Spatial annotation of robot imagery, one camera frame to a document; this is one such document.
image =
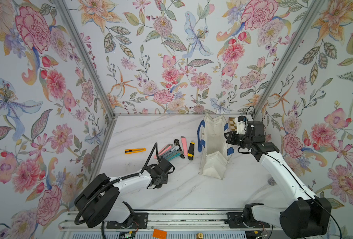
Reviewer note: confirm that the light pink art knife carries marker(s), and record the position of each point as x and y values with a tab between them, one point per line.
183	141

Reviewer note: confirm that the orange tag on rail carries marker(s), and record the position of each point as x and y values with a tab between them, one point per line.
159	234

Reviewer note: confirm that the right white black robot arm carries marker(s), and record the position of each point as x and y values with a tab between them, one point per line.
306	215

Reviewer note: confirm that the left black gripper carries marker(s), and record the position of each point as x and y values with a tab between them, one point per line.
166	180

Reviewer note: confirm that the small tape roll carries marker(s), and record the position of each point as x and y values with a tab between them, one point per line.
272	182

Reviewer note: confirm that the white Doraemon canvas pouch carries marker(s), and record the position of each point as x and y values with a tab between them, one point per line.
216	152

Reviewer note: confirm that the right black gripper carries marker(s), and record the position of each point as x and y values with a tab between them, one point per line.
231	140

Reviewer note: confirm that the yellow slim art knife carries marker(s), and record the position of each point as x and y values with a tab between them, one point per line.
137	150

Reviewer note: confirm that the teal art knife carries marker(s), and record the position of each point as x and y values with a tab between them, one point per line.
173	154

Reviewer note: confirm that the wooden chessboard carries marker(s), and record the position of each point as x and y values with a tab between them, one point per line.
232	123

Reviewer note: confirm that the grey art knife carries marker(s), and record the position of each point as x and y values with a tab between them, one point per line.
175	148

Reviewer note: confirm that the black art knife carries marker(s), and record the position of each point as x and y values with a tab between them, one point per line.
179	148

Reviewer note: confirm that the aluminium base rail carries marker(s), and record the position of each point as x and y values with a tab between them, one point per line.
196	220

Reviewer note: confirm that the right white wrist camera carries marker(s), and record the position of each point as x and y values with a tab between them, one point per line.
241	123

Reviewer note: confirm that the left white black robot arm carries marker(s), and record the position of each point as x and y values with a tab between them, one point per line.
102	199

